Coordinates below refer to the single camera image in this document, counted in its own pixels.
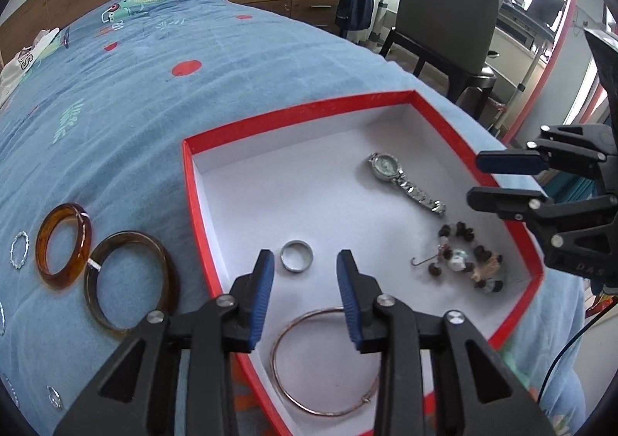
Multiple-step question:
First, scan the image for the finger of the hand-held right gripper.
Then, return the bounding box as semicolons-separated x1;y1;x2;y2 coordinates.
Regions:
466;186;618;248
475;124;610;176

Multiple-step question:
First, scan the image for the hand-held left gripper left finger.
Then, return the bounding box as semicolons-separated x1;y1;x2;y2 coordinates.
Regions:
52;249;276;436

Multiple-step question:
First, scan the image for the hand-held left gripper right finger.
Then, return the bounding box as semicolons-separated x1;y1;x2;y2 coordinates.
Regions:
336;249;561;436

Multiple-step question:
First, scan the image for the red cardboard box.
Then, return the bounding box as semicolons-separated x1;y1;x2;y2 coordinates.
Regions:
182;89;545;436

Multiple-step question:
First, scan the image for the thin metal bangle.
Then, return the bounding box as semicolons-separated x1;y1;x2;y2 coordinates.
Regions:
270;308;382;416

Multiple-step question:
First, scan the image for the dark trash bin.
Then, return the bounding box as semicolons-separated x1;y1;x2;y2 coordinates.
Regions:
456;73;498;119

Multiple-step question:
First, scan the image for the silver wristwatch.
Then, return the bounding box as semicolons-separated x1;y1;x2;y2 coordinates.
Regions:
368;152;447;217

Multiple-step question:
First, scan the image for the black monitor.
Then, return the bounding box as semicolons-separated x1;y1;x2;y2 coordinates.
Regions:
524;0;568;29

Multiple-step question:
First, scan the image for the dark brown bangle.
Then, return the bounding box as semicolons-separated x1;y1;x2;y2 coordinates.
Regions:
83;231;180;334

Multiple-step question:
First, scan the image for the grey chair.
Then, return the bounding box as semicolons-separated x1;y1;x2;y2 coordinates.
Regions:
379;0;503;103

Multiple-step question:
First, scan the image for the amber bangle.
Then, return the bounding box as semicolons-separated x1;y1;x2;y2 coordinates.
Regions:
35;203;93;292

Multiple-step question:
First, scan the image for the dark blue bag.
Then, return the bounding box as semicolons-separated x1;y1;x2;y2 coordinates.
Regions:
335;0;375;31

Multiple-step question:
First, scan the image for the wooden bedside cabinet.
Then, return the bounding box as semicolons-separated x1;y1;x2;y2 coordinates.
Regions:
227;0;345;36

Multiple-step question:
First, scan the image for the blue printed blanket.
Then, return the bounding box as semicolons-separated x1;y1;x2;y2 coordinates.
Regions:
0;0;587;436

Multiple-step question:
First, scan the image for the white printed cloth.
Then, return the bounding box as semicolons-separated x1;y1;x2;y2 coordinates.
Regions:
0;28;61;109

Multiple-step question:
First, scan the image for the dark beaded bracelet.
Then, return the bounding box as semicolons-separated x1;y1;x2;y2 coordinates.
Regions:
410;221;505;296

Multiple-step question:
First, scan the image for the thin black cable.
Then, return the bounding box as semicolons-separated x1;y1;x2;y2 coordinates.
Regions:
538;305;605;404

